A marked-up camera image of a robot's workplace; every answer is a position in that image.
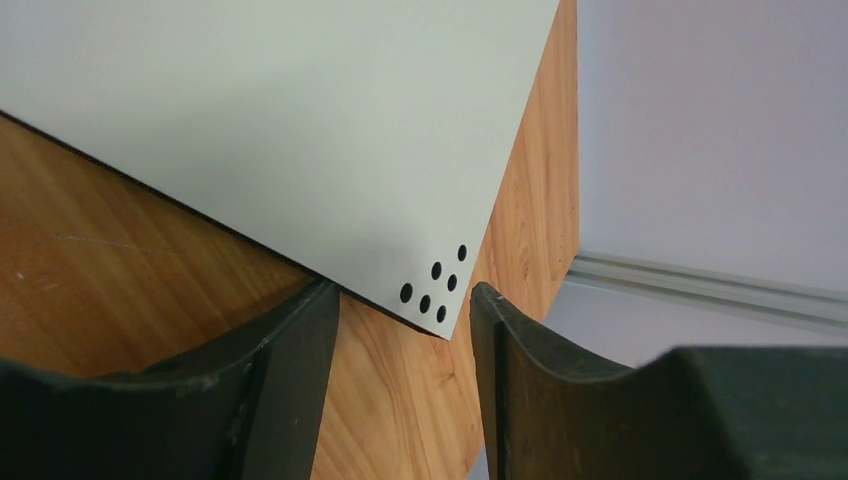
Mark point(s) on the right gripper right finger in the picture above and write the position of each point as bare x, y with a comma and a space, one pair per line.
552, 409

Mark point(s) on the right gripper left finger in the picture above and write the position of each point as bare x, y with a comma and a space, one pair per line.
245, 405

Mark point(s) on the beige card sheet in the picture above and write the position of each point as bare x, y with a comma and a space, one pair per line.
363, 140

